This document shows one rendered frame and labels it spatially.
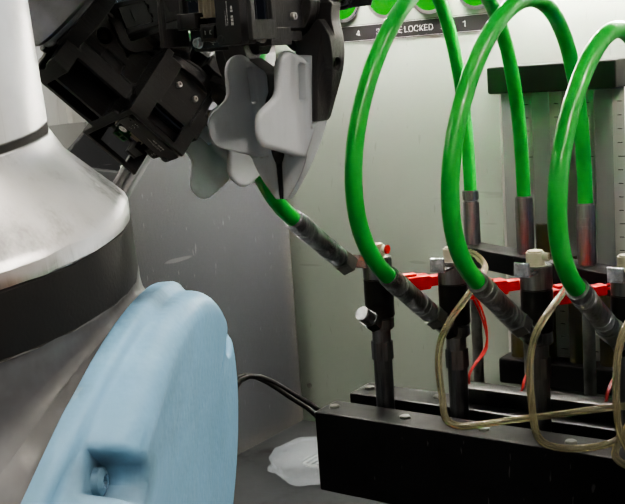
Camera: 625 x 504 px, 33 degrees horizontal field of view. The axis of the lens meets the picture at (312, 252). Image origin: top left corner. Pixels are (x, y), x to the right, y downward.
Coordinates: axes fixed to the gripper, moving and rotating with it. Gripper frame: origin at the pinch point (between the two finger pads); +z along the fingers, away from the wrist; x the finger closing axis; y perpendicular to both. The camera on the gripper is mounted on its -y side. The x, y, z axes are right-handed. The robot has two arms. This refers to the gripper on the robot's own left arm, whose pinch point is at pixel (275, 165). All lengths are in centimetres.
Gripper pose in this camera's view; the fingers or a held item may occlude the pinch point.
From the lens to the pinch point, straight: 86.6
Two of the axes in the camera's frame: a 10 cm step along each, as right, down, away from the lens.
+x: 6.4, -1.4, -7.6
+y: -3.8, 7.9, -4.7
